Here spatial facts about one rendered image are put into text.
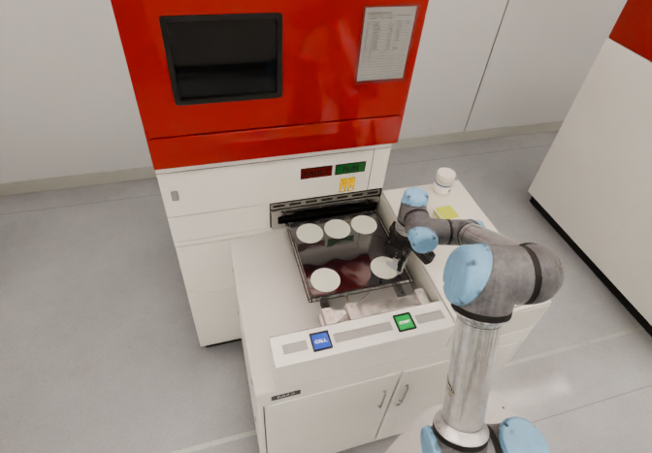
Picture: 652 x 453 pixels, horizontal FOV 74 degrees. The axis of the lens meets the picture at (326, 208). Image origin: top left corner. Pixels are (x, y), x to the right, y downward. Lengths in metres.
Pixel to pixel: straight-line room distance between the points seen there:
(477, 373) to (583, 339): 1.97
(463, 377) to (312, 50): 0.90
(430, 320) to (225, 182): 0.81
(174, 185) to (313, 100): 0.54
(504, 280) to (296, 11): 0.82
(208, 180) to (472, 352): 0.99
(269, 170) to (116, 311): 1.43
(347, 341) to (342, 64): 0.80
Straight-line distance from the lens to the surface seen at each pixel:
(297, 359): 1.26
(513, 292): 0.88
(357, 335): 1.32
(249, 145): 1.39
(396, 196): 1.73
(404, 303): 1.50
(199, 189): 1.54
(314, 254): 1.56
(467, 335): 0.92
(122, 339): 2.55
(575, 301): 3.05
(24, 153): 3.38
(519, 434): 1.13
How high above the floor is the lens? 2.08
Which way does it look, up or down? 43 degrees down
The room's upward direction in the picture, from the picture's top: 5 degrees clockwise
